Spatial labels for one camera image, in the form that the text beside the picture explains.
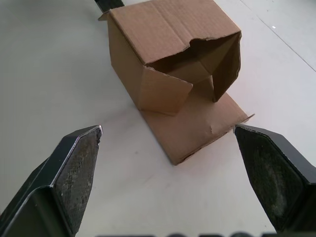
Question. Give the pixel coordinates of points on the small brown cardboard box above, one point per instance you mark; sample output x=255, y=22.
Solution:
x=172, y=64

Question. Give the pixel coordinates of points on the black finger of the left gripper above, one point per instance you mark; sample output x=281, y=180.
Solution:
x=107, y=4

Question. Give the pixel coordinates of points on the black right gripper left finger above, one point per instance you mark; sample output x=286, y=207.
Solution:
x=61, y=177

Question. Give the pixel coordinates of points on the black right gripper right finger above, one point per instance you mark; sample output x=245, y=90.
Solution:
x=274, y=172

